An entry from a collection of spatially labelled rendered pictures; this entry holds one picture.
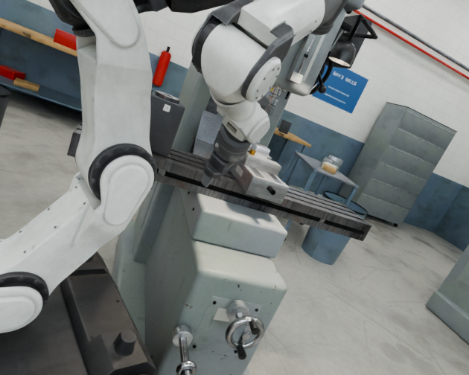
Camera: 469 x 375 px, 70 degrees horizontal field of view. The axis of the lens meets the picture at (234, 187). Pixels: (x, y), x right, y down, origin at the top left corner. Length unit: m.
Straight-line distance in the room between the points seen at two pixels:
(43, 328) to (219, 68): 0.73
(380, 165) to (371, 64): 1.74
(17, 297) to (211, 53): 0.60
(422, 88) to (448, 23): 1.11
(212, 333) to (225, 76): 0.87
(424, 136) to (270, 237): 5.63
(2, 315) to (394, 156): 6.10
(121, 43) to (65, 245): 0.43
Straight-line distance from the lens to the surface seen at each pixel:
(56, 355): 0.93
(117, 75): 0.67
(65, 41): 4.96
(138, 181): 0.72
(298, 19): 0.60
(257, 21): 0.55
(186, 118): 1.65
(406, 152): 6.57
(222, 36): 0.55
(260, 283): 1.12
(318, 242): 3.51
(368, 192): 6.41
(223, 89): 0.55
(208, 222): 1.14
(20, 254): 0.83
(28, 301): 0.83
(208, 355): 1.27
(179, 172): 1.20
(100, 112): 0.70
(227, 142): 0.82
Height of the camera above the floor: 1.26
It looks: 16 degrees down
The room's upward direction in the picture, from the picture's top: 23 degrees clockwise
